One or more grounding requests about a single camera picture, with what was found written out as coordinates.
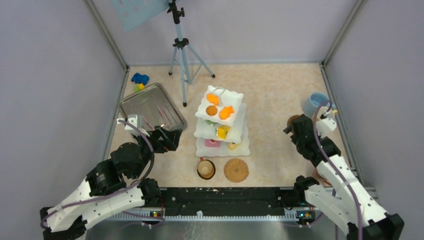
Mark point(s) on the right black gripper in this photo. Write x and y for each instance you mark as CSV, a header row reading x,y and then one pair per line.
x,y
293,138

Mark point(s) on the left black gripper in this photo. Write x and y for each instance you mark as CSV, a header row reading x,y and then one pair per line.
x,y
173,136

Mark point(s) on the pink cake toy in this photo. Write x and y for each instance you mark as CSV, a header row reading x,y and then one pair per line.
x,y
210,143

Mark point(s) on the small orange-rimmed mug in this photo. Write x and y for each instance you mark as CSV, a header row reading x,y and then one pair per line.
x,y
205,166

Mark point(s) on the orange round pastry toy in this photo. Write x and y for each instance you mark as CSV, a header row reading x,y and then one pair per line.
x,y
211,110

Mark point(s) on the yellow cake slice toy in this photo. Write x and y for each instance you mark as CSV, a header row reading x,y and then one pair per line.
x,y
222,131

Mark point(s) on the yellow white cake toy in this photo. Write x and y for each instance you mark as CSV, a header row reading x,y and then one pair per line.
x,y
232,146

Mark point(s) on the green swirl roll cake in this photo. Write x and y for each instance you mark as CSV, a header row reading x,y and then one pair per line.
x,y
211,123

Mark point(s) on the black orange round coaster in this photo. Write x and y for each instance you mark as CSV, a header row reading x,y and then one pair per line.
x,y
206,176

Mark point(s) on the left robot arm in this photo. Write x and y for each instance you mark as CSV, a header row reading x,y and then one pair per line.
x,y
113,186

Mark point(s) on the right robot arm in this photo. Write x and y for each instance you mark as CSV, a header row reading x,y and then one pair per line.
x,y
352,209

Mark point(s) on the light blue ceramic cup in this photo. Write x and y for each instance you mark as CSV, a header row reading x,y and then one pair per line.
x,y
310,105

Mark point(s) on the metal baking tray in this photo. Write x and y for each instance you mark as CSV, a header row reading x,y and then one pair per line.
x,y
139,103

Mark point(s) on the white three-tier serving stand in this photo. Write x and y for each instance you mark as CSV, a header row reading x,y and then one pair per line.
x,y
221,124

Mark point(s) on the green yellow block toy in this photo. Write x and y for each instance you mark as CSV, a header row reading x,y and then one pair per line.
x,y
139,87

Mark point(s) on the light blue tripod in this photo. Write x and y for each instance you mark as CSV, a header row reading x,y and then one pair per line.
x,y
179,51

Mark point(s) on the light blue perforated board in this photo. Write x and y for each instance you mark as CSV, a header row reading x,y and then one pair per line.
x,y
133,13

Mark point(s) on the white mug red handle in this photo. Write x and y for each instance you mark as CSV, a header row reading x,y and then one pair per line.
x,y
316,175

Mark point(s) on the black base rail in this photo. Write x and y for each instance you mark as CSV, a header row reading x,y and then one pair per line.
x,y
231,203

